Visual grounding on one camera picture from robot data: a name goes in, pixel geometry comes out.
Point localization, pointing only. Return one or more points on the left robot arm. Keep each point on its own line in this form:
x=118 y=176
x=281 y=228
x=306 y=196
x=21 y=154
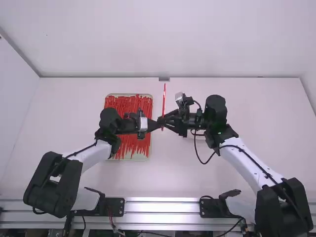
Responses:
x=93 y=150

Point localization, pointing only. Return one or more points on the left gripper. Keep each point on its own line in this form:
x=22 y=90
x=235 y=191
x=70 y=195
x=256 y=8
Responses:
x=129 y=124

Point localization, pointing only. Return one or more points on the silver rails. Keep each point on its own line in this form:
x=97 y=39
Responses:
x=160 y=209

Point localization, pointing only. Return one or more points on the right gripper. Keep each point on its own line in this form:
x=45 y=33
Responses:
x=191 y=121

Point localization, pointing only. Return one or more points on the pale tray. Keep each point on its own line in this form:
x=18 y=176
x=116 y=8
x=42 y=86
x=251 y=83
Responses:
x=151 y=145

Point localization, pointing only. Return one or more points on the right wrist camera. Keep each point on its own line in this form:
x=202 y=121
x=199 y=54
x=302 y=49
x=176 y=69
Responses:
x=179 y=97

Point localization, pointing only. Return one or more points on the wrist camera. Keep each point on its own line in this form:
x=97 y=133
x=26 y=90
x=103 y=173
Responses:
x=179 y=97
x=143 y=124

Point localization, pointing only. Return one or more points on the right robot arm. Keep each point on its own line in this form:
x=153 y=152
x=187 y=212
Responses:
x=247 y=160

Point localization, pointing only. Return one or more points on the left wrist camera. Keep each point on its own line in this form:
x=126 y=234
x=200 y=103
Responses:
x=143 y=124

